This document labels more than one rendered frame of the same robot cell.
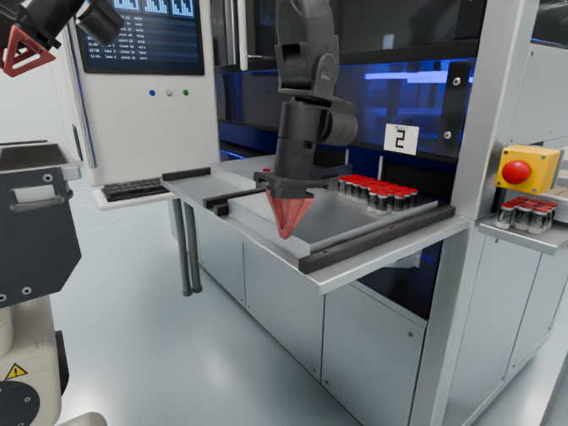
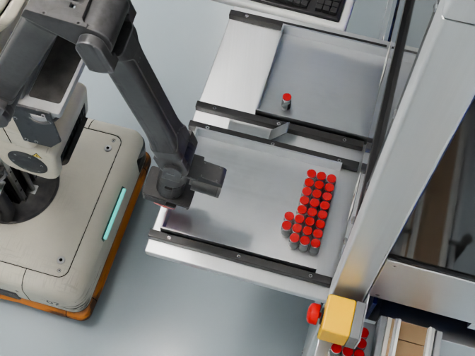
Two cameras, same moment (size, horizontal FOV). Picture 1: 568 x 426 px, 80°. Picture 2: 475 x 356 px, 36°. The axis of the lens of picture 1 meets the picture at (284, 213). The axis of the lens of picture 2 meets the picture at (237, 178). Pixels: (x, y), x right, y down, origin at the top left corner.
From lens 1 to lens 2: 1.36 m
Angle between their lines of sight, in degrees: 54
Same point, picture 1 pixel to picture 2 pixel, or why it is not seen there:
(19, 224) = (32, 123)
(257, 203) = (224, 139)
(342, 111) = (206, 183)
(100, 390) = (183, 92)
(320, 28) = (164, 157)
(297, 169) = (160, 192)
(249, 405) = not seen: hidden behind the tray
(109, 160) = not seen: outside the picture
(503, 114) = (348, 277)
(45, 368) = (49, 160)
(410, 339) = not seen: hidden behind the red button
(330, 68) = (174, 173)
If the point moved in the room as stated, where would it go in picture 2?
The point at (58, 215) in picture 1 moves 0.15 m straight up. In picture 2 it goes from (49, 126) to (32, 87)
